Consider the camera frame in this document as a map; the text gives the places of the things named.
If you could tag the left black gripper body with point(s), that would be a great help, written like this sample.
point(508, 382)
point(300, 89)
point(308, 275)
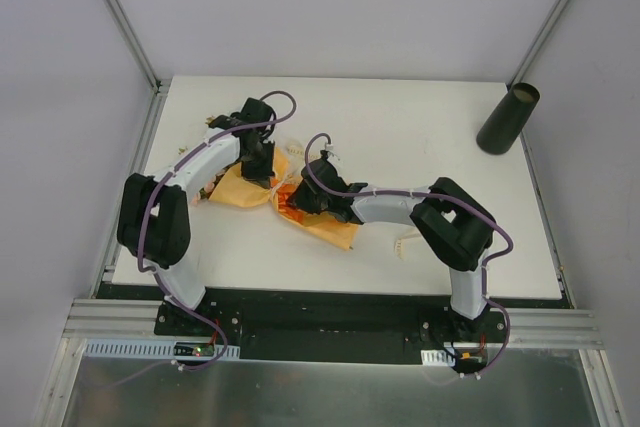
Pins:
point(257, 167)

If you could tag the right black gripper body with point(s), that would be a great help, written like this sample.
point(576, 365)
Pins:
point(307, 195)

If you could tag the orange paper flower wrapping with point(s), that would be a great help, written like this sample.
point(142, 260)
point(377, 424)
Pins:
point(235, 191)

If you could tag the artificial flower bunch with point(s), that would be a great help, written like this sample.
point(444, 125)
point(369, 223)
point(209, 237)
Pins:
point(205, 192)

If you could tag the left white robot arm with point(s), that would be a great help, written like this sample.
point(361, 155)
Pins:
point(154, 220)

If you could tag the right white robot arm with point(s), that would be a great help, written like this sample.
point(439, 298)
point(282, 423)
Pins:
point(456, 228)

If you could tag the dark cylindrical vase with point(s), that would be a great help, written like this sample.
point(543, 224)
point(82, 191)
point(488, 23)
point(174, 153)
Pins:
point(506, 122)

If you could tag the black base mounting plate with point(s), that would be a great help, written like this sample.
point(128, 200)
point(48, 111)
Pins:
point(329, 327)

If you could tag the left aluminium frame post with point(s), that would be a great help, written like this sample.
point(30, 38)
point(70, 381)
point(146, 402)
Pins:
point(133, 43)

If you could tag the right white cable duct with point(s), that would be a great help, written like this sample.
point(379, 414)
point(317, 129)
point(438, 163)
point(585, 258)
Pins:
point(437, 358)

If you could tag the white cable duct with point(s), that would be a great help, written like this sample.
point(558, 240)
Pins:
point(437, 358)
point(185, 351)

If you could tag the left white cable duct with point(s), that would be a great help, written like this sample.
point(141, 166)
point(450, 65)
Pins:
point(185, 351)

